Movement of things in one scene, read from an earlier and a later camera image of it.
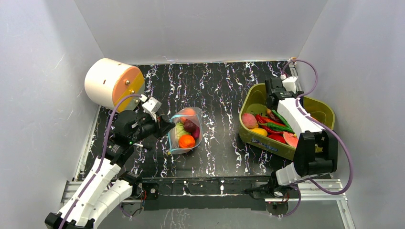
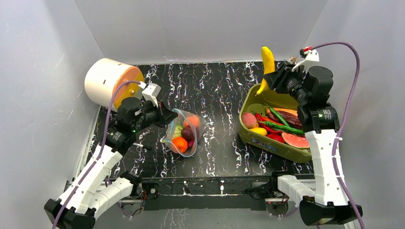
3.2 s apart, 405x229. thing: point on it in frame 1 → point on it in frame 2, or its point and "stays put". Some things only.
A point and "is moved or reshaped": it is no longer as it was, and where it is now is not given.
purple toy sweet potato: (196, 132) → (190, 142)
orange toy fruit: (186, 141) → (179, 144)
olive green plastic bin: (253, 100) stays put
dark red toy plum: (189, 126) → (187, 132)
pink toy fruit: (249, 121) stays put
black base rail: (213, 193) stays put
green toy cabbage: (180, 130) is moved or reshaped
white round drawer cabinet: (108, 81) stays put
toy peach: (186, 113) → (193, 120)
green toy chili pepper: (287, 128) stays put
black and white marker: (142, 145) stays put
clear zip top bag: (187, 133) is moved or reshaped
